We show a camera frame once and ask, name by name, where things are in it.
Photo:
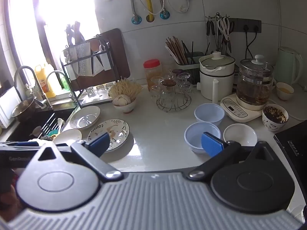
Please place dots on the small cup with yellow liquid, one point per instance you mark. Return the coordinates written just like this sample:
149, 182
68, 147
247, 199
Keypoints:
285, 91

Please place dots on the person's left hand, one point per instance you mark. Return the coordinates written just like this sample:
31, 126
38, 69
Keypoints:
9, 203

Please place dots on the white bowl with pink rim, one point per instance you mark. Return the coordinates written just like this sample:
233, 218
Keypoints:
124, 107

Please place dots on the black chopsticks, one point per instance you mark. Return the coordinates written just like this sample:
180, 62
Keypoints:
191, 50

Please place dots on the white electric cooking pot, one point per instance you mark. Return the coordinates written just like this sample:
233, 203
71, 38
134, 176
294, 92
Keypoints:
217, 76

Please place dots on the small white ceramic dish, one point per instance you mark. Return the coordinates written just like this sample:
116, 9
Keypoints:
240, 135

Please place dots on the red lidded plastic jar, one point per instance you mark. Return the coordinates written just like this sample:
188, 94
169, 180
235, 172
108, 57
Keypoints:
152, 73

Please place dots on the chopsticks in sink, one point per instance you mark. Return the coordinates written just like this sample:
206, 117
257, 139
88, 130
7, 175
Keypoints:
48, 124

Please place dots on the enoki mushroom bunch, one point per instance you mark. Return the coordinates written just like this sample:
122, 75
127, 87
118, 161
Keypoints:
124, 87

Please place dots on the drain tray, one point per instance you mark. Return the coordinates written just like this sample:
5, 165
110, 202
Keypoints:
96, 100

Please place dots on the glass health kettle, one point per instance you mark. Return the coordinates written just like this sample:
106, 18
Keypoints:
255, 81

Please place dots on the bundle of wooden chopsticks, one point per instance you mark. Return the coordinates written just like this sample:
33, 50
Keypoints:
176, 49

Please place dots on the black metal knife rack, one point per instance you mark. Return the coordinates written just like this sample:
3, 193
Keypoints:
111, 48

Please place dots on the black induction cooktop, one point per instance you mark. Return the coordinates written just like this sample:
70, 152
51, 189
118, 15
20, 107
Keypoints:
293, 141

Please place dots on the glass tumbler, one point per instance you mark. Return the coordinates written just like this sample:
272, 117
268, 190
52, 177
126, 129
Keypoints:
110, 88
100, 90
90, 92

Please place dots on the green bottle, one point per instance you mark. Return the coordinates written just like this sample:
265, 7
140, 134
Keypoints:
64, 82

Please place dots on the white spoon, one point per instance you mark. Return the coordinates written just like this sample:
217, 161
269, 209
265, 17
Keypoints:
59, 124

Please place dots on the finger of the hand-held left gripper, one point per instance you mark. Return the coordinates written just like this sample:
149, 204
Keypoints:
28, 144

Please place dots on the tall steel faucet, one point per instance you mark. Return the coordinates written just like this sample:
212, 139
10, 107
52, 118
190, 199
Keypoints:
20, 70

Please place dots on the purple lidded glass jar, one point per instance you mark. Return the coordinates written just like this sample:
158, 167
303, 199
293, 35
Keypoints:
178, 71

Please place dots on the black kitchen sink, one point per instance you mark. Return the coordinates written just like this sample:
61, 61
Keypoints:
28, 129

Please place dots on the garlic bulb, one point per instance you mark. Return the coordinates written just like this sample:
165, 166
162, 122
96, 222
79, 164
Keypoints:
121, 100

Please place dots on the hanging black peeler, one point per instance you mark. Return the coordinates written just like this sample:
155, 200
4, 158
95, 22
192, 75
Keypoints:
210, 28

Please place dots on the plain white shallow plate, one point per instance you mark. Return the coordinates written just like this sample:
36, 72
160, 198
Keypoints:
67, 136

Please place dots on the yellow detergent bottle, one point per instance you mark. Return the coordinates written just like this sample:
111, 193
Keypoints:
44, 81

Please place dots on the cluster of glass cups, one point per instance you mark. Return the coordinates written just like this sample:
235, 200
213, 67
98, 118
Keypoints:
184, 82

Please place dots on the kitchen scissors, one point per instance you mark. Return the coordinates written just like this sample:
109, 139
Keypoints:
225, 28

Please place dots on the pale blue plastic bowl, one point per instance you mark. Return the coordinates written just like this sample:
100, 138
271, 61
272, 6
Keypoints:
208, 113
200, 137

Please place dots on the black wall power strip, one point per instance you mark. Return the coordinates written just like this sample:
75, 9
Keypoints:
249, 25

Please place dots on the hammered steel cleaver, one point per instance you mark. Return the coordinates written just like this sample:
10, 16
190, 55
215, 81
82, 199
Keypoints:
84, 60

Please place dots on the white kettle heating base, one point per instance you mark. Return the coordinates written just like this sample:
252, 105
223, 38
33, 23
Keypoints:
237, 110

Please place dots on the green leaf patterned plate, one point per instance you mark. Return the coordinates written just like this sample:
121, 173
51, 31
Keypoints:
115, 130

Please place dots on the curved steel faucet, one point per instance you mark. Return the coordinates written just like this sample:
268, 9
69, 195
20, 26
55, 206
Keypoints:
56, 73

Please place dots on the patterned cup with dark residue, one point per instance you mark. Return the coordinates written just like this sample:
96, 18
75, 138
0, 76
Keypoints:
274, 117

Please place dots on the pale green electric kettle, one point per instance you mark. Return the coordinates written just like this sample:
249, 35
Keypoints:
287, 64

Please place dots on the white plate with grey pattern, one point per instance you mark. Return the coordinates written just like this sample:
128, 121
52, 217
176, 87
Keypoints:
85, 118

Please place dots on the glass teapot with brown lid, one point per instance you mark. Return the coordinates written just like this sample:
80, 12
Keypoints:
168, 85

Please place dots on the plain steel kitchen knife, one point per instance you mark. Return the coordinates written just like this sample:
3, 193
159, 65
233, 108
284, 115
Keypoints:
100, 63

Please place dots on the stainless steel pot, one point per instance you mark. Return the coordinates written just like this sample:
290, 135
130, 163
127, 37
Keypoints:
25, 110

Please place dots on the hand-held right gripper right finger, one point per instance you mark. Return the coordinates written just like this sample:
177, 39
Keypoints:
211, 146

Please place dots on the white plastic board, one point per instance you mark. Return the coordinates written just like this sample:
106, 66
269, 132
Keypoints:
10, 107

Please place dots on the green and white chopstick holder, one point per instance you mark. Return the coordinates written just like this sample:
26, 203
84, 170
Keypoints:
189, 66

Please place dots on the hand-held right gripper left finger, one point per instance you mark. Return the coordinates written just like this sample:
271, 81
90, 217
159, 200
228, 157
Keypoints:
99, 143

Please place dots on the blue pipe flange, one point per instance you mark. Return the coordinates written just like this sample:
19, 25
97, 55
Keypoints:
136, 19
165, 14

